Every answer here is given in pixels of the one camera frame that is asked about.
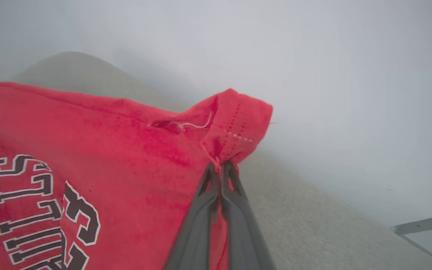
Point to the grey fabric sofa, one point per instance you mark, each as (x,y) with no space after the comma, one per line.
(313,225)

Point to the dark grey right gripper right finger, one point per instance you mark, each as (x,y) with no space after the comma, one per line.
(242,232)

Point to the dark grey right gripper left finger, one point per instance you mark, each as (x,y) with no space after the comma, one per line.
(197,225)

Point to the red and white jersey shirt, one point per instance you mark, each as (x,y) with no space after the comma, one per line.
(126,150)

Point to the grey metal bracket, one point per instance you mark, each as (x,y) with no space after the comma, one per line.
(422,225)

